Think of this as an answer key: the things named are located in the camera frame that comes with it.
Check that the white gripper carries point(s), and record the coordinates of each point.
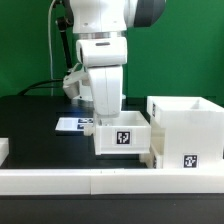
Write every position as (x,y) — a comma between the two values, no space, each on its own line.
(106,87)

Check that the white drawer box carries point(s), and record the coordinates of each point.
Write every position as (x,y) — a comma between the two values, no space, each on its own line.
(130,133)
(153,159)

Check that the white drawer cabinet frame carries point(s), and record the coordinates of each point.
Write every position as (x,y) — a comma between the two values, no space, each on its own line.
(189,131)

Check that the white front drawer box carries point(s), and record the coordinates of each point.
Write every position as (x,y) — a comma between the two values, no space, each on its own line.
(153,159)

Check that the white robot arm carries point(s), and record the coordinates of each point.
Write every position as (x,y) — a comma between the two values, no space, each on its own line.
(102,46)

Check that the paper sheet with markers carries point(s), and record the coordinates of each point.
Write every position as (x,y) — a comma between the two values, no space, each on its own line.
(72,123)

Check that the white front fence bar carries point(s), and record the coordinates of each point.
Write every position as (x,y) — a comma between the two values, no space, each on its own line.
(115,181)

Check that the white fence bar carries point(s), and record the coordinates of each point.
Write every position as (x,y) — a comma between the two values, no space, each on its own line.
(4,149)
(115,181)

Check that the white left fence bar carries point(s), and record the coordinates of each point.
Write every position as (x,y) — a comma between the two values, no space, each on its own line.
(4,149)

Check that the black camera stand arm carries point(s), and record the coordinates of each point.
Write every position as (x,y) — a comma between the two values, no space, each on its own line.
(63,23)

